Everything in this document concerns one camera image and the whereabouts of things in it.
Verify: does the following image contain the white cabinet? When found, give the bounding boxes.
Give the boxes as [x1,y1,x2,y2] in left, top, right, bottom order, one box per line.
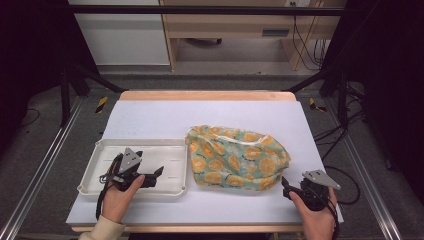
[67,0,171,66]

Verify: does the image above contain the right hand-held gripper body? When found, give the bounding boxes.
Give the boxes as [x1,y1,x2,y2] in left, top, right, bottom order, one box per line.
[292,169,342,212]

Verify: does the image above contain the black metal stand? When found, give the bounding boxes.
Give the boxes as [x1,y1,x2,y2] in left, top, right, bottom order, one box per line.
[285,62,352,130]
[59,62,126,128]

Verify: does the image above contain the orange-print green cloth bag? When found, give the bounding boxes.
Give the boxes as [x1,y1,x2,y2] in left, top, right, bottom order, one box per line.
[185,124,292,192]

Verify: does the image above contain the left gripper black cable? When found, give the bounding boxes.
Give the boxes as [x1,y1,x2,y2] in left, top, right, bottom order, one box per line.
[95,153,124,221]

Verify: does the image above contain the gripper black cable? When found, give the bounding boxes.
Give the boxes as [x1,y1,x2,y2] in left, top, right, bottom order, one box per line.
[323,198,341,240]
[95,153,124,221]

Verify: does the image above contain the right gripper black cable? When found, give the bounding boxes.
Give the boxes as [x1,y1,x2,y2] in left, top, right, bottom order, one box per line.
[323,198,341,240]

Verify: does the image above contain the person's left hand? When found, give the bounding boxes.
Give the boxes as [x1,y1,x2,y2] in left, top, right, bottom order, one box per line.
[101,174,146,224]

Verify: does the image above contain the white plastic tray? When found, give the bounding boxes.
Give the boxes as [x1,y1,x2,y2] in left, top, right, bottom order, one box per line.
[76,137,189,201]

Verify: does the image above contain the thin black floor cable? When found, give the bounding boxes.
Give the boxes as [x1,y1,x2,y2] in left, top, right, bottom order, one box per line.
[19,107,41,128]

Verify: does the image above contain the white table mat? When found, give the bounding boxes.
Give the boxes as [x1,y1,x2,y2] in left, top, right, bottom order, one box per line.
[65,99,345,225]

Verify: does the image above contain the wooden table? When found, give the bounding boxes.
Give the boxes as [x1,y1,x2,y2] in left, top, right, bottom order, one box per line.
[71,90,305,234]

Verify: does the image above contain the person's right hand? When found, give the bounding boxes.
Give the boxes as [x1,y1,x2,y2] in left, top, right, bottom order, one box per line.
[288,187,339,240]

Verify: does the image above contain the black horizontal frame bar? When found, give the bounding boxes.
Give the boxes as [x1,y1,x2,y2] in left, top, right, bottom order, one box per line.
[65,4,346,17]

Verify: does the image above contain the wooden desk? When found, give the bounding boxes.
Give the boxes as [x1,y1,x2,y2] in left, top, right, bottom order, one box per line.
[159,0,348,72]

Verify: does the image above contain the black curtain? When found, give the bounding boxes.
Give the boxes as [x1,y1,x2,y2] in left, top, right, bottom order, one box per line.
[0,0,100,152]
[322,0,424,203]

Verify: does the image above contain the black hanging desk cables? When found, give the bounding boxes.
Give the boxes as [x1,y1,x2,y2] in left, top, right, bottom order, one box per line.
[290,1,330,72]

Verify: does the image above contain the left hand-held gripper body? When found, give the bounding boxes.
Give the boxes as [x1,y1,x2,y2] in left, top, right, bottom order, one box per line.
[106,147,158,193]

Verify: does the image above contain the aluminium floor rail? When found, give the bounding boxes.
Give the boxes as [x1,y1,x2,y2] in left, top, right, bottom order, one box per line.
[323,97,403,240]
[0,95,85,240]

